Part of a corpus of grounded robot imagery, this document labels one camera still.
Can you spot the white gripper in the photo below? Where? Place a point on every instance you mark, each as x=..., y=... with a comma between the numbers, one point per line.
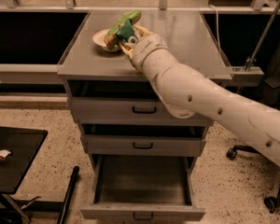
x=146, y=51

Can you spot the green rice chip bag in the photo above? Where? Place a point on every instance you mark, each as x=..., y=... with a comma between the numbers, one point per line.
x=123, y=27

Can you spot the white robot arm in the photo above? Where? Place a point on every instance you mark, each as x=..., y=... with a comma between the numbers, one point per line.
x=183, y=90

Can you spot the grey top drawer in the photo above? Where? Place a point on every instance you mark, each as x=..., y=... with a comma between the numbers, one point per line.
x=134, y=102

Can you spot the grey drawer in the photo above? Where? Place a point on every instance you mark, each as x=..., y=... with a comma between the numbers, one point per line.
x=151, y=140
x=142, y=189
x=134, y=102

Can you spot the grey middle drawer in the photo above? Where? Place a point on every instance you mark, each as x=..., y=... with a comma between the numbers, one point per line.
x=151, y=140

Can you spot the grey drawer cabinet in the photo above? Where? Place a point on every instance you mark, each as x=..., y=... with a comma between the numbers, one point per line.
x=185, y=33

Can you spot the grey bottom drawer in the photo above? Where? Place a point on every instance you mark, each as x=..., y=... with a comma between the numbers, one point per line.
x=142, y=189

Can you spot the white paper bowl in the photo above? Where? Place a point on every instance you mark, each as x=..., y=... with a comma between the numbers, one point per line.
x=98, y=39

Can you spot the metal diagonal rod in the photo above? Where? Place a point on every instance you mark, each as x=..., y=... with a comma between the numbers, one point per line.
x=258, y=6

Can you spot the black office chair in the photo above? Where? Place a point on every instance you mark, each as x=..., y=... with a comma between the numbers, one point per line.
x=269, y=94

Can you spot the small white red tag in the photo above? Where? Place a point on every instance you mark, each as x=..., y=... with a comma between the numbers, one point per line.
x=4, y=153

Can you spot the black small side table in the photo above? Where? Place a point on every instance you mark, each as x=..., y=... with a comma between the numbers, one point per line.
x=24, y=144

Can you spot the black pole on floor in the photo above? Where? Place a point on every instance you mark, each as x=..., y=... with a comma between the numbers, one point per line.
x=68, y=195

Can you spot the grey metal rail frame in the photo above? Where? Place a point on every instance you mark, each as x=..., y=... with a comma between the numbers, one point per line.
x=29, y=74

